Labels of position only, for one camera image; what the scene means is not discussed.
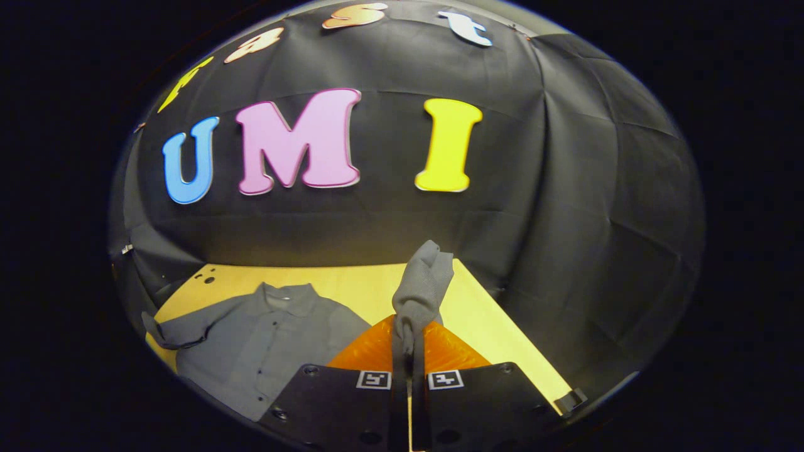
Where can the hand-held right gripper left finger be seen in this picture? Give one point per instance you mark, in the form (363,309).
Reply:
(399,408)

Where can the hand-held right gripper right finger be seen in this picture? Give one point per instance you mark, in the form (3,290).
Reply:
(424,414)

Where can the grey shirt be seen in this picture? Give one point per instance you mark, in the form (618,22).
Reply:
(270,351)

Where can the black backdrop cloth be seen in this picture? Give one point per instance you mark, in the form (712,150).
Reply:
(377,220)

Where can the small metal cloth clip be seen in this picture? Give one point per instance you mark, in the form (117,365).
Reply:
(521,31)

